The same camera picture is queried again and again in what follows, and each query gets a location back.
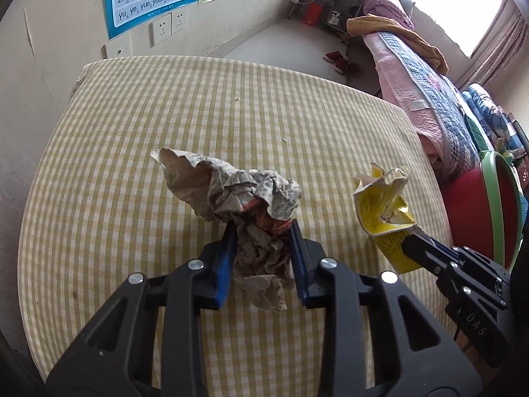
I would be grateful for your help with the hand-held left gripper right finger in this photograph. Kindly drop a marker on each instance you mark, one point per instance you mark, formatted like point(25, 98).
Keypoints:
point(299, 264)

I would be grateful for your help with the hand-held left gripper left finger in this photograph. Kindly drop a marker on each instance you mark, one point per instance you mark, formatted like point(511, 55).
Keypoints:
point(225, 264)

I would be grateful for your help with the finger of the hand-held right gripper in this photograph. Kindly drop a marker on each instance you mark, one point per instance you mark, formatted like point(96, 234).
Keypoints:
point(421, 256)
point(483, 273)

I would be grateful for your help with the yellow paper carton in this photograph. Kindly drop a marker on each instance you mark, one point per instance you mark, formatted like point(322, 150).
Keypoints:
point(376, 211)

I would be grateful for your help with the red green chair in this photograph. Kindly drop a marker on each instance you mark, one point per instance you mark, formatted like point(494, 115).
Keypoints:
point(463, 206)

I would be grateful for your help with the brown paper ball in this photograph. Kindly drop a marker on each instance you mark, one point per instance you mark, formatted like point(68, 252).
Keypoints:
point(248, 190)

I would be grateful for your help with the blue patterned bedding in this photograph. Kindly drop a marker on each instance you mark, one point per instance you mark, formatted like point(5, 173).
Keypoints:
point(483, 103)

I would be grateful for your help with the bed with patchwork quilt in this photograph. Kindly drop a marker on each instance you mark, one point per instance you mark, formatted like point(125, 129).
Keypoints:
point(430, 91)

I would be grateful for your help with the red shoe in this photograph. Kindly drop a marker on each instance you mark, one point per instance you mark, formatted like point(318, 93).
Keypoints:
point(333, 56)
point(341, 66)

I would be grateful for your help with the light curtain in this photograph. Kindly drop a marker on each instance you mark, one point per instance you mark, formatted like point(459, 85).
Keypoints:
point(504, 41)

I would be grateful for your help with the yellow blanket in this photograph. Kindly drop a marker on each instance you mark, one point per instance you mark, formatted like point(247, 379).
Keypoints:
point(372, 25)

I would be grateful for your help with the red box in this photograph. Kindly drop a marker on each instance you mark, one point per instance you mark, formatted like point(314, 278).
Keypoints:
point(312, 13)

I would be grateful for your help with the pink folded duvet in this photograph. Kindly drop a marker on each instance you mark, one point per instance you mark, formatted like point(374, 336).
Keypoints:
point(388, 6)

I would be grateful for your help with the bright window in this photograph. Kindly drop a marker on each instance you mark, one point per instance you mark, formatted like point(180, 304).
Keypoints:
point(446, 0)

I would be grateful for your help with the white wall plate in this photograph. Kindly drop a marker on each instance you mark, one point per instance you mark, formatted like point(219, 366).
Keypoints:
point(118, 46)

